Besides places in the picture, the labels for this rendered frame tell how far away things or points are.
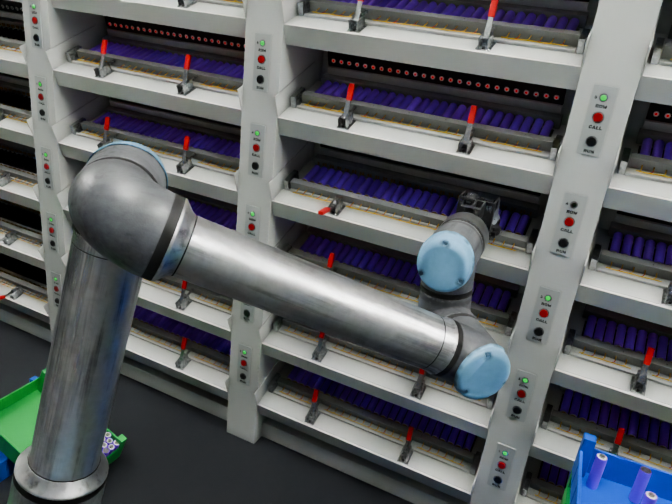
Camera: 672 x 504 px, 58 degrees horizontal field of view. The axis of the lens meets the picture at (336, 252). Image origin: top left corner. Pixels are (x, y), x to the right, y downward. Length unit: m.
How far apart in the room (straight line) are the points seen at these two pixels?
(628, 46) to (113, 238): 0.87
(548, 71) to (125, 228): 0.79
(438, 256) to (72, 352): 0.58
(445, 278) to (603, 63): 0.47
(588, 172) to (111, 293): 0.84
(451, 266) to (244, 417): 0.96
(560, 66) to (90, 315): 0.89
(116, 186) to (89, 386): 0.37
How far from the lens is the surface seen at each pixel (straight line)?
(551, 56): 1.21
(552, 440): 1.47
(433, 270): 1.00
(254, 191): 1.46
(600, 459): 1.13
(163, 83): 1.63
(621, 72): 1.18
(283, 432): 1.79
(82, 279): 0.94
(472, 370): 0.92
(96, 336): 0.98
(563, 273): 1.26
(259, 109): 1.42
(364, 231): 1.35
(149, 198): 0.77
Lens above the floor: 1.19
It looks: 23 degrees down
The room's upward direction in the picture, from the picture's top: 7 degrees clockwise
